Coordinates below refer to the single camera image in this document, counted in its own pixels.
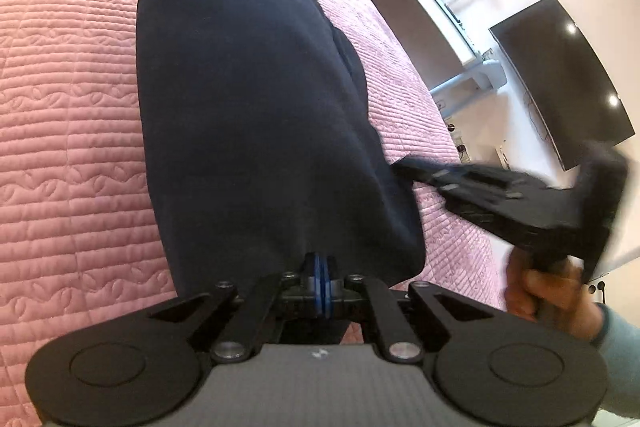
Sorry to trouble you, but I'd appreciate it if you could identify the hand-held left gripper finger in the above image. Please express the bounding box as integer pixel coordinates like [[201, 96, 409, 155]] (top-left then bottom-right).
[[324, 252, 496, 364], [149, 252, 322, 363]]

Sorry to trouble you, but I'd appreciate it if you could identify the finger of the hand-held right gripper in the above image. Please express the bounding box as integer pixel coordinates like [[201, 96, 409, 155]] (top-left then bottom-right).
[[395, 157, 526, 192], [435, 183, 521, 214]]

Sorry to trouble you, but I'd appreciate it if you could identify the dark navy white-striped garment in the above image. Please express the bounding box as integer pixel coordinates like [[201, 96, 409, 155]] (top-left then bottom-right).
[[136, 0, 427, 343]]

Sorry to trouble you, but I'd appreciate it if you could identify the person's right forearm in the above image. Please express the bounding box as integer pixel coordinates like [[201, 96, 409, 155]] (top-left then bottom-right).
[[592, 302, 640, 420]]

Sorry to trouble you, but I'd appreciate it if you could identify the person's right hand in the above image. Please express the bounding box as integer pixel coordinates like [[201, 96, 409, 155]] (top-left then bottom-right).
[[505, 252, 606, 343]]

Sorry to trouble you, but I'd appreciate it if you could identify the black flat-screen television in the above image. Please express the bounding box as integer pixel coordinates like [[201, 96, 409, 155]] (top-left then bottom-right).
[[487, 0, 630, 172]]

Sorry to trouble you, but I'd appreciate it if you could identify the white desk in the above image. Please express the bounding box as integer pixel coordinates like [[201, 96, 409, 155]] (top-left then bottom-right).
[[350, 0, 508, 118]]

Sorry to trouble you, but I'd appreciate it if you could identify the pink quilted blanket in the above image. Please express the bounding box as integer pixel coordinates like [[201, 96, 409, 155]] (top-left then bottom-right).
[[0, 0, 506, 427]]

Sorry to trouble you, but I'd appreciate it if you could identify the power strip with cables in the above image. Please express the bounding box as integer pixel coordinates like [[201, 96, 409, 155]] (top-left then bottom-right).
[[447, 122, 481, 165]]

